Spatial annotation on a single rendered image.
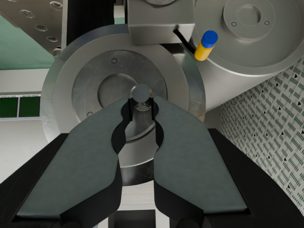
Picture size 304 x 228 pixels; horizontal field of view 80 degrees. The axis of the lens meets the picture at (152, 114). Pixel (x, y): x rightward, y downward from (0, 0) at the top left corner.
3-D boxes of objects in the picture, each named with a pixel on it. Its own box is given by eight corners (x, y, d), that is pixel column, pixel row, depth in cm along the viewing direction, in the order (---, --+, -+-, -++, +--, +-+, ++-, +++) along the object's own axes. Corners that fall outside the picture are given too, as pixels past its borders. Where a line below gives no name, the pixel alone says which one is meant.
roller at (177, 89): (212, 68, 16) (149, 195, 14) (175, 114, 41) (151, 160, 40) (96, 11, 16) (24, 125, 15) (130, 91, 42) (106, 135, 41)
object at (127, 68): (94, 35, 15) (180, 67, 15) (101, 48, 17) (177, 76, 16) (54, 120, 14) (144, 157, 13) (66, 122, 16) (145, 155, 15)
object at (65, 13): (72, -115, 21) (66, 31, 19) (114, 19, 45) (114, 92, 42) (68, -115, 21) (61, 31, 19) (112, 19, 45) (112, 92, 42)
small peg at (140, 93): (149, 80, 11) (154, 101, 11) (149, 92, 14) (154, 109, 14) (127, 86, 11) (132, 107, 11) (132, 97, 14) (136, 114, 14)
